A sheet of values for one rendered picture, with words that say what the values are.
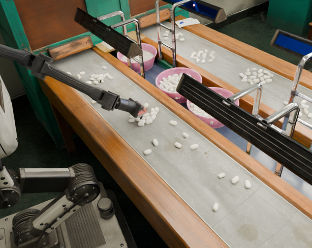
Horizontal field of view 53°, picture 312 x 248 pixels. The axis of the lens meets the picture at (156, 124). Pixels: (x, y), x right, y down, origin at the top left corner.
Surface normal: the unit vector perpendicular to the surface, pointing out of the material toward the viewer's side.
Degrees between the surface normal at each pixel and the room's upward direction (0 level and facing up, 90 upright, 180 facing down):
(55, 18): 90
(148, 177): 0
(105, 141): 0
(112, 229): 1
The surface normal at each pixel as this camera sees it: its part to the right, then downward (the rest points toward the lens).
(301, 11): -0.83, 0.41
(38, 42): 0.58, 0.50
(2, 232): -0.07, -0.75
